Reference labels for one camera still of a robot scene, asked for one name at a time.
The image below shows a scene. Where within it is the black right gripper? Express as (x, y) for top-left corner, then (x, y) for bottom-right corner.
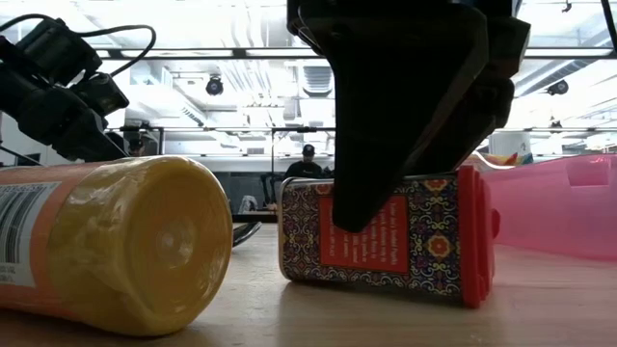
(286, 0), (532, 233)

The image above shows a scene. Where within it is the pink plastic bin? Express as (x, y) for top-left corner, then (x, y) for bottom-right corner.
(481, 153), (617, 262)

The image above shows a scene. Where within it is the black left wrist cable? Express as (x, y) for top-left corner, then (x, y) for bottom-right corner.
(0, 12), (157, 78)

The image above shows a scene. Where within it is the orange spice bottle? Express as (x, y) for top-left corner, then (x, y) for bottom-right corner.
(0, 154), (235, 337)

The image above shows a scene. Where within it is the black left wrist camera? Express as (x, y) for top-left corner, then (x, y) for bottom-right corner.
(13, 15), (103, 88)

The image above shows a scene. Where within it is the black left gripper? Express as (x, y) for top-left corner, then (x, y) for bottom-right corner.
(0, 37), (133, 164)

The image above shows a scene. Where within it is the patterned paprika tin red lid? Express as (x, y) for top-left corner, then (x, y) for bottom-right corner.
(278, 165), (502, 310)

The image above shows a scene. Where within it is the black spoon teal handle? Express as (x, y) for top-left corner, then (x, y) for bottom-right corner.
(231, 220), (264, 249)

